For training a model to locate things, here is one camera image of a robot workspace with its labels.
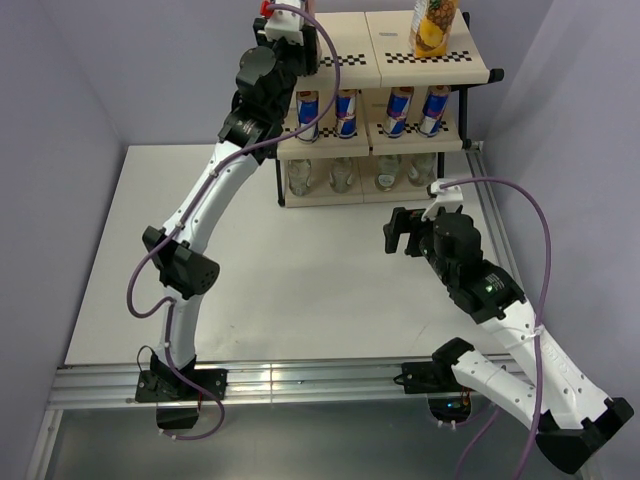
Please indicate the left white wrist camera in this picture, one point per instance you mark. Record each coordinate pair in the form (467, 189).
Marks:
(283, 24)

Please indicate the energy drink can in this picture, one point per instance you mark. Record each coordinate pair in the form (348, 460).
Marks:
(307, 108)
(346, 113)
(397, 110)

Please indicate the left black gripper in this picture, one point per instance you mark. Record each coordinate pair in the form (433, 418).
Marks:
(306, 53)

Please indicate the blue carton maroon side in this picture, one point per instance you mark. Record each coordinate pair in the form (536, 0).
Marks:
(310, 6)

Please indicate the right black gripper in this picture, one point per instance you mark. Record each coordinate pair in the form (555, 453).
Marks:
(405, 220)

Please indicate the aluminium side rail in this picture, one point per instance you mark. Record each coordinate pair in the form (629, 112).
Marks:
(506, 260)

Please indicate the beige three-tier shelf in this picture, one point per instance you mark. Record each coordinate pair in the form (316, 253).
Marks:
(372, 53)

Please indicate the aluminium front rail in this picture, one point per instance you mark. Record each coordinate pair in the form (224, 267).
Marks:
(114, 386)

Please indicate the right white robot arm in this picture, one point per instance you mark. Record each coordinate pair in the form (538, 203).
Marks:
(571, 416)

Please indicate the clear bottle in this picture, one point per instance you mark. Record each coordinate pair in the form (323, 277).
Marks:
(421, 169)
(341, 175)
(388, 169)
(299, 176)

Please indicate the energy drink can hidden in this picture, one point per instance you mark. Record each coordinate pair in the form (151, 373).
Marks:
(433, 109)

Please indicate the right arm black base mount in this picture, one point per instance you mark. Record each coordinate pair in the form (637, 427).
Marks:
(426, 377)

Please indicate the blue carton yellow side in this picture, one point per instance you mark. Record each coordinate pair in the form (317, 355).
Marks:
(431, 27)

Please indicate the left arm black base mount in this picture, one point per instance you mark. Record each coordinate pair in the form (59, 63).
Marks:
(200, 385)

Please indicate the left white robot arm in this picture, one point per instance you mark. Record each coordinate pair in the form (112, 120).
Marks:
(264, 87)

